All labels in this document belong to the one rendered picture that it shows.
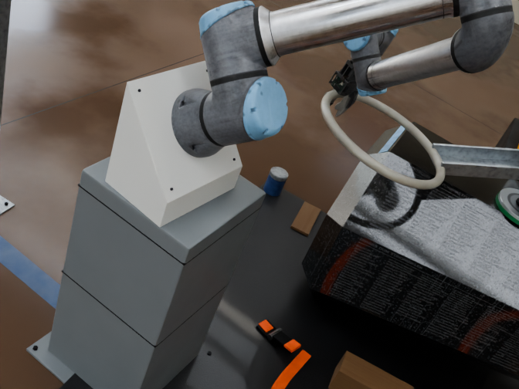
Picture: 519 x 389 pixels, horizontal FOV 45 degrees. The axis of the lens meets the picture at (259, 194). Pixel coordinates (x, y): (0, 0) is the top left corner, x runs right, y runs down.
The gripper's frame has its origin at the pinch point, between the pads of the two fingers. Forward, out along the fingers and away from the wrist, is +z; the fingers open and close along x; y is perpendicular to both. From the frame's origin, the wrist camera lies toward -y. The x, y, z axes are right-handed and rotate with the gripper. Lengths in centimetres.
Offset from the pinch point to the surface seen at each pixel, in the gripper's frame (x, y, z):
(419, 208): 37.8, -28.2, 15.1
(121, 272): 26, 81, 45
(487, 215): 53, -45, 4
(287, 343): 43, -4, 87
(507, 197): 50, -54, -2
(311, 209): -28, -73, 88
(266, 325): 30, -4, 92
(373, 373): 70, -23, 75
